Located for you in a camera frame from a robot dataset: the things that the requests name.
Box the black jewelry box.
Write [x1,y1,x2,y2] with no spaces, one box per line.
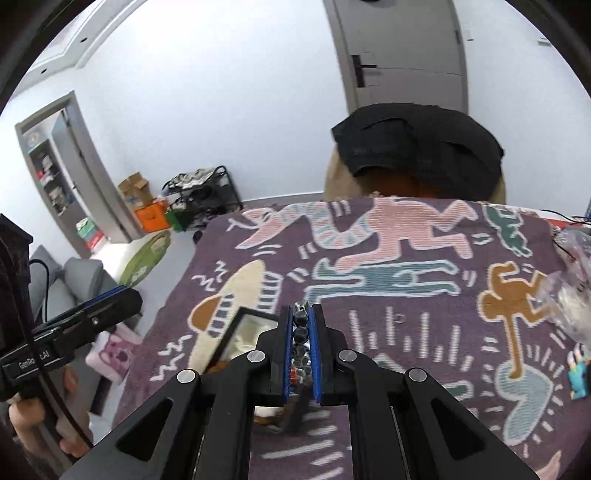
[205,307,312,434]

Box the silver black bead necklace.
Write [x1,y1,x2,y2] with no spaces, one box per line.
[287,300,315,398]

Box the left hand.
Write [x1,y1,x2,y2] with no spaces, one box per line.
[8,398,89,458]

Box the grey sofa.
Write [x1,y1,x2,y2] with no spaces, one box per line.
[28,246,118,325]

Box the pink cartoon cushion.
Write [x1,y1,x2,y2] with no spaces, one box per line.
[85,323,142,384]

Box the green floor mat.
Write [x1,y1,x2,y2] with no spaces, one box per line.
[119,230,171,287]

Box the orange paper bag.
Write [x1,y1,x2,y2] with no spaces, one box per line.
[134,202,170,233]

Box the cardboard box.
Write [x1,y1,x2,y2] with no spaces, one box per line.
[118,172,153,210]

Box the black shoe rack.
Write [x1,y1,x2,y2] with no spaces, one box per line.
[161,165,243,231]

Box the grey bookshelf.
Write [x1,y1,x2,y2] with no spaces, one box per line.
[15,92,144,258]

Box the purple patterned woven blanket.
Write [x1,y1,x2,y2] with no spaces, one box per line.
[116,198,590,479]

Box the cartoon boy figurine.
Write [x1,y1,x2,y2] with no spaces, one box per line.
[567,343,590,400]

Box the clear plastic bag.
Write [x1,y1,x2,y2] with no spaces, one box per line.
[537,227,590,347]

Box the tan chair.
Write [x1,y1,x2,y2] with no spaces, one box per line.
[322,148,507,204]

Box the black jacket on chair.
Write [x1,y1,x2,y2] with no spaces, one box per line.
[332,103,505,197]

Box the grey door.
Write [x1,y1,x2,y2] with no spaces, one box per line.
[324,0,469,113]

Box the black door handle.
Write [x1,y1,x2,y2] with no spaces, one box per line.
[352,55,377,88]

